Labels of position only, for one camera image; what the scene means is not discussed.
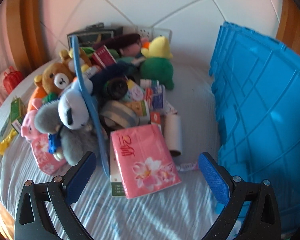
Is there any green carton box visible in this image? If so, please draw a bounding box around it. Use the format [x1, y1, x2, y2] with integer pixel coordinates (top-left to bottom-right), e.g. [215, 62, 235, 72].
[10, 98, 27, 134]

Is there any doll with dark hair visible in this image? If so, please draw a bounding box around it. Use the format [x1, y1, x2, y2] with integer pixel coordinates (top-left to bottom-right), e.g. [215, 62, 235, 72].
[93, 33, 149, 57]

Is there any grey white plush dog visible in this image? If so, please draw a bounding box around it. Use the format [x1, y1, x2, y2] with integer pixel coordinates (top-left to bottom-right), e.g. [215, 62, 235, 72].
[34, 80, 100, 166]

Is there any green yellow plush toy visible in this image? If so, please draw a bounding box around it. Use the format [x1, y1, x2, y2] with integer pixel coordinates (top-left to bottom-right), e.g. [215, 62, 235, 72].
[140, 36, 174, 90]

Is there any pink ointment tube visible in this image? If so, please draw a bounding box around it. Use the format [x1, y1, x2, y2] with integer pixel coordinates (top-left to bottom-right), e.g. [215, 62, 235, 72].
[176, 162, 199, 172]

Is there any large pink tissue pack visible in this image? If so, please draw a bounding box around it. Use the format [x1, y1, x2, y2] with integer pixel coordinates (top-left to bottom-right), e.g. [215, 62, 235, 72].
[110, 124, 181, 199]

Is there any brown teddy bear plush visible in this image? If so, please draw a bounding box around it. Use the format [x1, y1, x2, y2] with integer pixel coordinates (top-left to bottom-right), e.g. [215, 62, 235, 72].
[34, 62, 75, 95]

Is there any red small box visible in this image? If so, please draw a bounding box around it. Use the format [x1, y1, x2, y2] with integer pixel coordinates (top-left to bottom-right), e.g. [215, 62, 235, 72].
[92, 45, 116, 68]

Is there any white wall socket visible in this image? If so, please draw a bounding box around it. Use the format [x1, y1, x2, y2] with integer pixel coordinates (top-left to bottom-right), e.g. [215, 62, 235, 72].
[136, 25, 172, 43]

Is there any dark glass jar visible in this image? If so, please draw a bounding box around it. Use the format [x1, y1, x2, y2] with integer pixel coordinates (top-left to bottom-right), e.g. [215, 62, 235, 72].
[104, 77, 128, 100]

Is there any blue plastic shoehorn toy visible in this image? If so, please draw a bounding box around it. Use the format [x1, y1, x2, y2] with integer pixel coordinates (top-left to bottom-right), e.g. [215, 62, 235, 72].
[71, 35, 110, 178]

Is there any white paper roll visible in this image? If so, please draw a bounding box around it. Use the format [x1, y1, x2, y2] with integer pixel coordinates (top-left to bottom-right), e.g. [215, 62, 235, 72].
[164, 114, 183, 157]

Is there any blue white medicine box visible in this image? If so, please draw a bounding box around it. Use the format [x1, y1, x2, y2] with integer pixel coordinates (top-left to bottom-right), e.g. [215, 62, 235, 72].
[145, 85, 166, 112]

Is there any red white toothpaste box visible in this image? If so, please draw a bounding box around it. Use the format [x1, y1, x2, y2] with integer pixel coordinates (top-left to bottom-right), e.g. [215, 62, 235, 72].
[150, 111, 162, 132]

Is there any white green patch box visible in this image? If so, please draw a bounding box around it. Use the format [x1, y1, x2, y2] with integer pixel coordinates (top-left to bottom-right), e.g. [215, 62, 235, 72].
[110, 141, 126, 197]

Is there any blue plastic storage crate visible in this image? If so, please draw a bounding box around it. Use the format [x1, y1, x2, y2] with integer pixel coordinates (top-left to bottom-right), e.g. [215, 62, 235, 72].
[209, 22, 300, 233]

